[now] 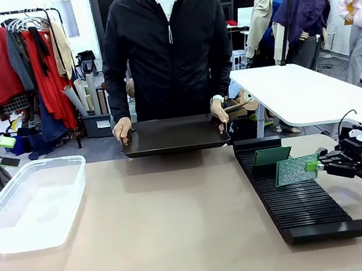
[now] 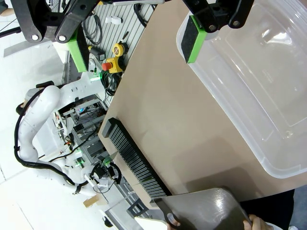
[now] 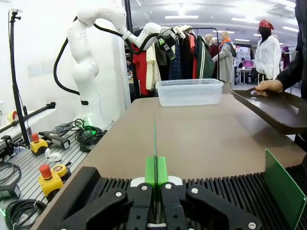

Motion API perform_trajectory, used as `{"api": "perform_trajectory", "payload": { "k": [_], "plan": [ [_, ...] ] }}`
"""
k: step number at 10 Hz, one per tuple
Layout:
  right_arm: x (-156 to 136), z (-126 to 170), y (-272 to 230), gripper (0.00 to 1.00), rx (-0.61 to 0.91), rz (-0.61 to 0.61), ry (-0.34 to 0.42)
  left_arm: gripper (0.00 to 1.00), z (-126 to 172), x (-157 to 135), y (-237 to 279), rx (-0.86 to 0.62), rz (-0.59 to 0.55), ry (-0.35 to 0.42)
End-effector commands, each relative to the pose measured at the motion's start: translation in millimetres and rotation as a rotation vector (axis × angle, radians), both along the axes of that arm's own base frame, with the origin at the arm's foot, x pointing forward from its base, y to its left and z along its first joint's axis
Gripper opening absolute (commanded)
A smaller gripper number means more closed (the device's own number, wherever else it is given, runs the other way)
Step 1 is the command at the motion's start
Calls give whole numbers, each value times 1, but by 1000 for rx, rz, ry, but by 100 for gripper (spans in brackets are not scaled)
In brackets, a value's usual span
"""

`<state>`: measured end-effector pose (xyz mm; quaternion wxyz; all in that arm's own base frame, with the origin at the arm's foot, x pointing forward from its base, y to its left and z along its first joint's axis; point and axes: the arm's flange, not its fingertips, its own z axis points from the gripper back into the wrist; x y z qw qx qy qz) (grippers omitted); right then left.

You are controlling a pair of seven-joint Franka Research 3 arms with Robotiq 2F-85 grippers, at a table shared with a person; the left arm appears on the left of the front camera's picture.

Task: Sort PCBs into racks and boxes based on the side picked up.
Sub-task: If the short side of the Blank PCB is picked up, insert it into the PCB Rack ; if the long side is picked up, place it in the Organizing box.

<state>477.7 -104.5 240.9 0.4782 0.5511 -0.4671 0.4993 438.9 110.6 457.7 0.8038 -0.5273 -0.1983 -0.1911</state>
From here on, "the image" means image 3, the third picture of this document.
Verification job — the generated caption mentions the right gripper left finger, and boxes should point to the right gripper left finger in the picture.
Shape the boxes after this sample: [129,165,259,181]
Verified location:
[58,155,157,230]

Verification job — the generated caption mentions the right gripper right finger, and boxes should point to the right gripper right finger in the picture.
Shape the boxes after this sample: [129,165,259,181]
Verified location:
[156,156,262,230]

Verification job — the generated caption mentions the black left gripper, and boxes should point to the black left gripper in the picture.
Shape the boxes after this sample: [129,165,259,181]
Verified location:
[157,33,178,61]

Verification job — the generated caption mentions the green PCB board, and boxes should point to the green PCB board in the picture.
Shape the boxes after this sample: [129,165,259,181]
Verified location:
[264,148,307,230]

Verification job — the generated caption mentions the dark brown tray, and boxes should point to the dark brown tray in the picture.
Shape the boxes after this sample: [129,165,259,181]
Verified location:
[230,87,307,135]

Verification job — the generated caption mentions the person's right forearm black sleeve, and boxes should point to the person's right forearm black sleeve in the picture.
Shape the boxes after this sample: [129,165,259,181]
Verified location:
[275,46,307,93]

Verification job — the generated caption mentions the person's right hand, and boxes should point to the person's right hand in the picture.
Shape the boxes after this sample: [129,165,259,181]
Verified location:
[254,80,284,97]

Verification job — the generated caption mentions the black garment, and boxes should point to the black garment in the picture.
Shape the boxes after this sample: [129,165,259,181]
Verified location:
[154,40,173,82]

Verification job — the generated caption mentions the dark plaid garment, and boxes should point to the dark plaid garment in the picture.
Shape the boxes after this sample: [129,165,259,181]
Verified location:
[168,38,182,81]

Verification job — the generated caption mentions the cream garment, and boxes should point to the cream garment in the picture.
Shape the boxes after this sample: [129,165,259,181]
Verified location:
[145,42,162,91]

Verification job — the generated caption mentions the orange red garment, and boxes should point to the orange red garment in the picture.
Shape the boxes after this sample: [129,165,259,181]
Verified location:
[189,34,199,80]

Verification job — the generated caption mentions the green jacket white stripes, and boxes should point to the green jacket white stripes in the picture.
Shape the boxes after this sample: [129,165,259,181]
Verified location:
[194,34,215,80]

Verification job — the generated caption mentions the black clothes rack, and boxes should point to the black clothes rack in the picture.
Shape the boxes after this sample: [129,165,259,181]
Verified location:
[177,26,220,81]

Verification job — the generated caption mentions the bald mannequin dark top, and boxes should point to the bald mannequin dark top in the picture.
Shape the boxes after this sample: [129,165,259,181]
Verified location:
[205,33,219,63]

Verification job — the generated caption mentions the clear plastic box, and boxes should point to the clear plastic box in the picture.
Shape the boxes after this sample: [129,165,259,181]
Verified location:
[155,78,224,107]

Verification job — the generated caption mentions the black slotted PCB rack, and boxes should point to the black slotted PCB rack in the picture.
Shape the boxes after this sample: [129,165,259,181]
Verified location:
[31,165,307,230]

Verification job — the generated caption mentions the bald mannequin grey coat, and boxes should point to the bald mannequin grey coat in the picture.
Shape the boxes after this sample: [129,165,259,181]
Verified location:
[212,30,238,94]

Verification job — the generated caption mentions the grey slotted aluminium plate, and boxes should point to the grey slotted aluminium plate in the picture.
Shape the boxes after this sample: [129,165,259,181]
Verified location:
[0,119,113,230]

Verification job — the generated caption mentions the yellow tape measure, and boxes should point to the yellow tape measure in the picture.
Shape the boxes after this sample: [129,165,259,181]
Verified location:
[51,162,72,179]

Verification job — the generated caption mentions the yellow emergency stop button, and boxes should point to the yellow emergency stop button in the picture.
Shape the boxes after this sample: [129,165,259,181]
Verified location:
[30,133,49,156]
[38,164,65,199]

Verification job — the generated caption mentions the person white jacket red bandana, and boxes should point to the person white jacket red bandana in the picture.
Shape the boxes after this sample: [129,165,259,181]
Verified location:
[254,19,282,84]

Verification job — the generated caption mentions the black silver handheld tool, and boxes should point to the black silver handheld tool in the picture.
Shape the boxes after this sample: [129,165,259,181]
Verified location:
[38,131,71,151]

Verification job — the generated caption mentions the black boom pole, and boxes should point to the black boom pole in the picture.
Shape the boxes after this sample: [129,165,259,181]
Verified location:
[0,101,57,134]

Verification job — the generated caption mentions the person in black jacket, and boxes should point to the person in black jacket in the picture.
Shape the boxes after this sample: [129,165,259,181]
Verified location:
[294,0,307,153]

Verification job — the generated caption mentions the black tripod pole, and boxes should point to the black tripod pole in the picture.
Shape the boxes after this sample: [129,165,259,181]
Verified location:
[8,9,32,150]

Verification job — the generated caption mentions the tape roll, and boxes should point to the tape roll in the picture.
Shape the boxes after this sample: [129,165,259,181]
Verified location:
[6,110,19,124]

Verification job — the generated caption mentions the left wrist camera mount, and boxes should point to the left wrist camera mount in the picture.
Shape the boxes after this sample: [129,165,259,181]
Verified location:
[171,26,187,39]

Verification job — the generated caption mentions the black cable bundle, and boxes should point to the black cable bundle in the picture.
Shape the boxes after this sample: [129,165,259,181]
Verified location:
[74,118,106,153]

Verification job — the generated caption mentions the white strap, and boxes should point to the white strap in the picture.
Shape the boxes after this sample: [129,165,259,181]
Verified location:
[45,148,62,161]

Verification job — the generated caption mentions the black cable coil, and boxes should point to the black cable coil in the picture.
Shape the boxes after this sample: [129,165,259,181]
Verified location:
[4,198,48,230]

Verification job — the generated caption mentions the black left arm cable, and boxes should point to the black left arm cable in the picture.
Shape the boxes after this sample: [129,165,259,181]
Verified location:
[52,16,160,96]

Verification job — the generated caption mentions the black cable loop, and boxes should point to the black cable loop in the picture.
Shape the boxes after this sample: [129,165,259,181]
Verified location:
[0,162,23,188]

